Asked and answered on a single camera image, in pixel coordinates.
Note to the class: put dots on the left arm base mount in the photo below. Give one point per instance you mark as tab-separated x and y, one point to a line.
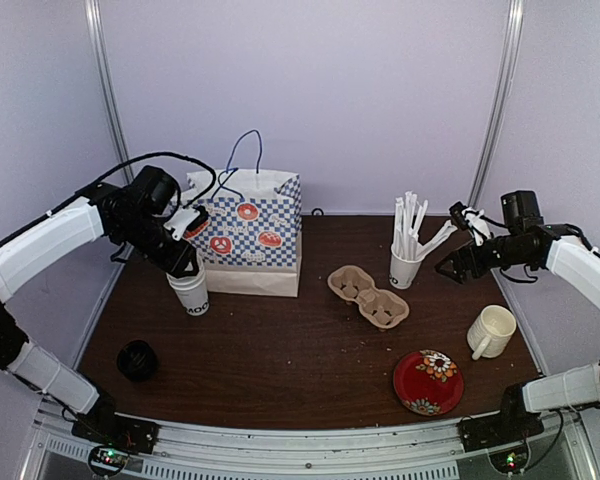
102	424

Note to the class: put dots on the brown pulp cup carrier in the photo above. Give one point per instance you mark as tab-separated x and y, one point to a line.
382	308

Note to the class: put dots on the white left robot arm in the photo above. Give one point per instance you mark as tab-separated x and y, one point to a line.
146	214

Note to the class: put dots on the white cup holding straws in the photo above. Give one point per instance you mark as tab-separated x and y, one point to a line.
402	272

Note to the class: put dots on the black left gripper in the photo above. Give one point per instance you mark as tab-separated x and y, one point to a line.
178	260

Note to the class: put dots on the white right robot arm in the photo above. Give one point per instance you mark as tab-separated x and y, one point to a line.
561	250

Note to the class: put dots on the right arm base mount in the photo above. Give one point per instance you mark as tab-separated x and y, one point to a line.
512	423

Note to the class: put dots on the aluminium front rail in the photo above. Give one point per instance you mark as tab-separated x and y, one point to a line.
431	450

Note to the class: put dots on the white paper coffee cup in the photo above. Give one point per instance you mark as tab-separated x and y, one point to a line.
192	293

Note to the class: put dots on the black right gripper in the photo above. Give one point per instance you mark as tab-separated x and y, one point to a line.
459	257

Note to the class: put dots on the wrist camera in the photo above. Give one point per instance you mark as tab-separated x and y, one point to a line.
468	219
185	219

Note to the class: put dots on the red floral plate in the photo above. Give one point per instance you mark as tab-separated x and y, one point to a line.
428	383

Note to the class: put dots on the blue checkered paper bag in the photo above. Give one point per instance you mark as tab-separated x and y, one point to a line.
251	243

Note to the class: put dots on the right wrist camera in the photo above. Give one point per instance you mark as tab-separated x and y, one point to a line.
468	219

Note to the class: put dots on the black plastic lid stack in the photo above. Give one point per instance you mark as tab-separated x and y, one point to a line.
137	361

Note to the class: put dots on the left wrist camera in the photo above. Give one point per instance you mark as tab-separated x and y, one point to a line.
185	219

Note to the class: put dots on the cream ceramic mug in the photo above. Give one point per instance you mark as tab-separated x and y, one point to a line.
491	332

